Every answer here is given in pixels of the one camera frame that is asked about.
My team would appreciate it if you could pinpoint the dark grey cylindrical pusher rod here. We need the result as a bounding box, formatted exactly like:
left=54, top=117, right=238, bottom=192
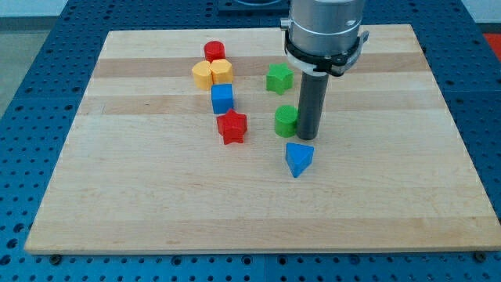
left=296, top=72, right=329, bottom=140

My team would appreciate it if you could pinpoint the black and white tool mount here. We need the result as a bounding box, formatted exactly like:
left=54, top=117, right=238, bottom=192
left=284, top=31, right=369, bottom=77

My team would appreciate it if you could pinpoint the blue triangle block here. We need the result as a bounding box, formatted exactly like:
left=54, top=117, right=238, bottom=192
left=285, top=143, right=315, bottom=178

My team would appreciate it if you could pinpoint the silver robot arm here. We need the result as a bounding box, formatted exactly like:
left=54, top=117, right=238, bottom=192
left=281, top=0, right=369, bottom=140

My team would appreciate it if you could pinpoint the green star block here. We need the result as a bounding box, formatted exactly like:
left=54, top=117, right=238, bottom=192
left=265, top=63, right=294, bottom=95

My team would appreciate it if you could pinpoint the red star block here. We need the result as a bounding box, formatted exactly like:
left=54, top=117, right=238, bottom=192
left=216, top=109, right=247, bottom=145

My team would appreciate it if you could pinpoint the green cylinder block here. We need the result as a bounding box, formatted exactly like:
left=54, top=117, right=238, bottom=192
left=274, top=105, right=298, bottom=138

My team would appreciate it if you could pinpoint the blue cube block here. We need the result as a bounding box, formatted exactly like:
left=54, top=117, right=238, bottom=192
left=211, top=84, right=234, bottom=114

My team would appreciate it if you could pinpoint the yellow hexagon block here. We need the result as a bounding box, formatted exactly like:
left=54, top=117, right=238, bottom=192
left=210, top=59, right=234, bottom=84

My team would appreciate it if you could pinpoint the red cylinder block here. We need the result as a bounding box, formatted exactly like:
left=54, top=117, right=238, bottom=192
left=204, top=41, right=225, bottom=63

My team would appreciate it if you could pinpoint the wooden board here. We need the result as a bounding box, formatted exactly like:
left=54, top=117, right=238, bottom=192
left=25, top=24, right=500, bottom=255

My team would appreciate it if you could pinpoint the dark blue base plate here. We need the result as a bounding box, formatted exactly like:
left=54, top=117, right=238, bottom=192
left=216, top=0, right=290, bottom=16

